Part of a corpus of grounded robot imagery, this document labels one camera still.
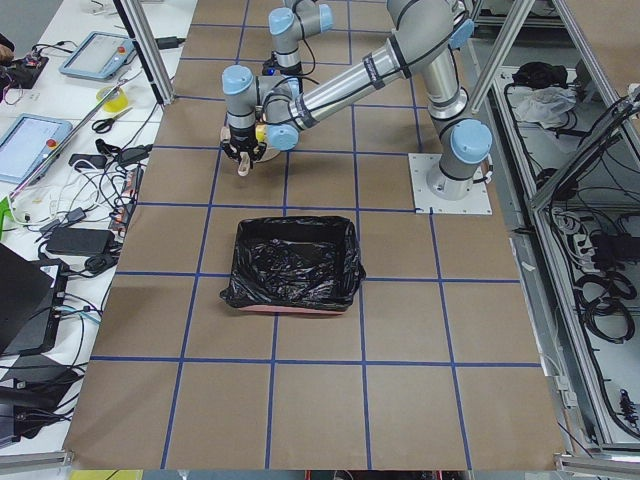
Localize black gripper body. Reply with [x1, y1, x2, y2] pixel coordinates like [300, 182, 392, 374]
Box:
[220, 127, 267, 163]
[263, 59, 303, 78]

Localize twisted bread croissant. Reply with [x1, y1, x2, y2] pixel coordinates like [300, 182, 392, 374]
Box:
[220, 126, 231, 141]

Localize yellow sponge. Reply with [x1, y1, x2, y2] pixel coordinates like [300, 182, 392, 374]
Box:
[256, 124, 267, 142]

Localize white brush black bristles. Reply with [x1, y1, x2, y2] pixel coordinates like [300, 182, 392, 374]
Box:
[237, 152, 252, 177]

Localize beige plastic dustpan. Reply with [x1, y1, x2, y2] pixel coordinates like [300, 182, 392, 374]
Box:
[259, 145, 281, 163]

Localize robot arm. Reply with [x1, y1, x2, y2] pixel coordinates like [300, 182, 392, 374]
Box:
[220, 0, 492, 201]
[220, 1, 333, 176]

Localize black bag lined bin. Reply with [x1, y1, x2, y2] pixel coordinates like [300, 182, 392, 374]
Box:
[220, 216, 366, 314]

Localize yellow tape roll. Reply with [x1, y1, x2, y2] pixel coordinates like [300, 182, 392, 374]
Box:
[96, 87, 130, 113]

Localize scissors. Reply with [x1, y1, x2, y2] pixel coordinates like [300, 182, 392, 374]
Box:
[91, 107, 132, 134]

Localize far teach pendant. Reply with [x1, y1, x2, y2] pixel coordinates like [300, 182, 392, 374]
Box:
[59, 31, 135, 81]

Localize teach pendant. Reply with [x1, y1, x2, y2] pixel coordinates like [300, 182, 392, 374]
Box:
[1, 114, 72, 184]
[59, 31, 135, 81]

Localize black power adapter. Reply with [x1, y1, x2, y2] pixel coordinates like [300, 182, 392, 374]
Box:
[46, 228, 115, 256]

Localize near teach pendant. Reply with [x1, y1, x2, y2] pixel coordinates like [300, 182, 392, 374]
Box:
[1, 114, 72, 184]

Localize black laptop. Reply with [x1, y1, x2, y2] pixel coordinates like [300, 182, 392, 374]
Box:
[1, 246, 69, 357]

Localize aluminium frame post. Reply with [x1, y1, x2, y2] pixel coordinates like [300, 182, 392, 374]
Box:
[113, 0, 175, 106]

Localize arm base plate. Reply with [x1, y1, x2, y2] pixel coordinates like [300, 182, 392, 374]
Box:
[408, 153, 493, 215]

